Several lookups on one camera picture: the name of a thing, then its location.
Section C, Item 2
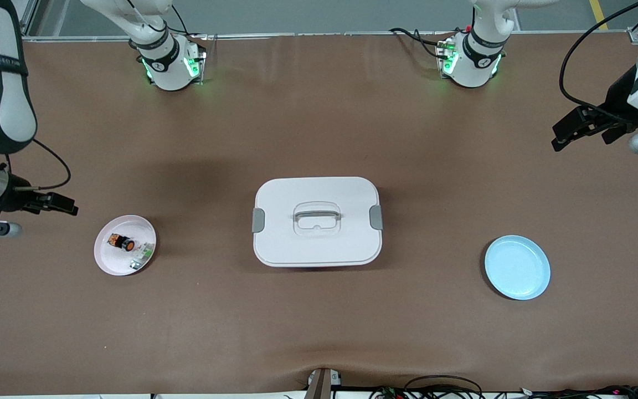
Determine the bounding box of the brown table mat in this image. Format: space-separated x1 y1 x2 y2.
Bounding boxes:
0 30 638 397

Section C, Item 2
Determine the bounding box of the green white switch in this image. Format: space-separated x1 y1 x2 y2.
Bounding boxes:
130 241 157 271

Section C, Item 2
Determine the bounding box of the black right base cable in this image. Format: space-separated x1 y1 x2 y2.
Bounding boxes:
169 6 207 42

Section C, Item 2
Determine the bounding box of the black left base cable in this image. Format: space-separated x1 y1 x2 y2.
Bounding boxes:
390 27 448 59

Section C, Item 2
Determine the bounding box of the gray lid handle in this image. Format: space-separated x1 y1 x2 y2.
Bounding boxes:
294 202 342 236

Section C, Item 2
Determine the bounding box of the pink round plate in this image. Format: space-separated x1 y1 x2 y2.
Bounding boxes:
94 214 157 277

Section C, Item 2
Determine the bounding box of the white lidded storage box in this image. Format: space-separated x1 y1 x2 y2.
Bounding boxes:
251 176 384 268

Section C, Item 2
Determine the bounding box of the black cable bundle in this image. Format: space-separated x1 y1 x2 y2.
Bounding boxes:
482 384 638 399

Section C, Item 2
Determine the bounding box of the light blue round plate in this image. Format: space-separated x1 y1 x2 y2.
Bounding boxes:
484 235 551 301

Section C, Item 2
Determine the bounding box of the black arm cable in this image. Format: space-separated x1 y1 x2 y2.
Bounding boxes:
6 139 72 192
559 0 638 120

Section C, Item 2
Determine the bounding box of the orange black push-button switch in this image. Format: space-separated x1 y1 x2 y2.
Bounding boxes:
107 233 136 253

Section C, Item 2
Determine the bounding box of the black base cable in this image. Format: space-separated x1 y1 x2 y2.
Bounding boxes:
169 6 207 42
390 27 448 59

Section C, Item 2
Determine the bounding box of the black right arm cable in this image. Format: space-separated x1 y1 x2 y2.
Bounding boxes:
6 139 72 192

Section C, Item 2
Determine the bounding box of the black looped cable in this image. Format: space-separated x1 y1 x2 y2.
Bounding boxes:
404 375 484 399

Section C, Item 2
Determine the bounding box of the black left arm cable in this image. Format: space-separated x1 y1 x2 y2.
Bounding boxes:
559 0 638 120

